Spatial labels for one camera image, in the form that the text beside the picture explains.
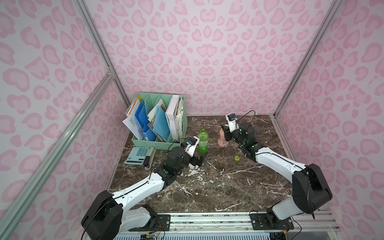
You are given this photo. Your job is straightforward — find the pink drink bottle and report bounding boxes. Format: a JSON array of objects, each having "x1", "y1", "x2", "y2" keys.
[{"x1": 218, "y1": 129, "x2": 229, "y2": 148}]

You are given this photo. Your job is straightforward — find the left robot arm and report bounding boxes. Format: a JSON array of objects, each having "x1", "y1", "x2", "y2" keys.
[{"x1": 81, "y1": 146, "x2": 207, "y2": 240}]

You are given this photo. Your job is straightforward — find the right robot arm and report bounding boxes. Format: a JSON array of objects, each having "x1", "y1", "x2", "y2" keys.
[{"x1": 222, "y1": 120, "x2": 333, "y2": 226}]

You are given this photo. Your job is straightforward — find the green soda bottle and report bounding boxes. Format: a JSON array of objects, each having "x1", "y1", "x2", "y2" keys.
[{"x1": 198, "y1": 129, "x2": 209, "y2": 154}]

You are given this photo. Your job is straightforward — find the calculator with handset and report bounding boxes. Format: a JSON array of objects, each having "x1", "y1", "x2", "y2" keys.
[{"x1": 124, "y1": 147, "x2": 156, "y2": 170}]

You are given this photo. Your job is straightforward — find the light blue folder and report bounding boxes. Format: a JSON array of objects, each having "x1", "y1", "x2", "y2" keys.
[{"x1": 153, "y1": 106, "x2": 170, "y2": 142}]

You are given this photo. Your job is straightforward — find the green plastic file crate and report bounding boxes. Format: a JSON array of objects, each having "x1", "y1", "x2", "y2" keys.
[{"x1": 131, "y1": 92, "x2": 188, "y2": 152}]

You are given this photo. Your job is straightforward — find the white books stack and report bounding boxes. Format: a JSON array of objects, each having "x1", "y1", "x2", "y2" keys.
[{"x1": 166, "y1": 95, "x2": 183, "y2": 141}]

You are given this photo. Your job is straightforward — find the white paper sheets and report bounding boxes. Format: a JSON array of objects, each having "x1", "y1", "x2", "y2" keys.
[{"x1": 123, "y1": 98, "x2": 144, "y2": 140}]

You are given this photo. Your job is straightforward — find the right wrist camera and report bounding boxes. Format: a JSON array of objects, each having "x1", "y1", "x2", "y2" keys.
[{"x1": 226, "y1": 114, "x2": 239, "y2": 133}]

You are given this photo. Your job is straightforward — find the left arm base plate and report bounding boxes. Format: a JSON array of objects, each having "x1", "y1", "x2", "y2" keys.
[{"x1": 129, "y1": 215, "x2": 171, "y2": 232}]

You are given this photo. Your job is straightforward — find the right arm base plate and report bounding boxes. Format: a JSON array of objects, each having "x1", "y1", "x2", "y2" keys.
[{"x1": 249, "y1": 212, "x2": 295, "y2": 232}]

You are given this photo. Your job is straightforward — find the aluminium mounting rail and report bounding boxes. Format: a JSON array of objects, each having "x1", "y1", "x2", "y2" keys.
[{"x1": 114, "y1": 211, "x2": 341, "y2": 239}]

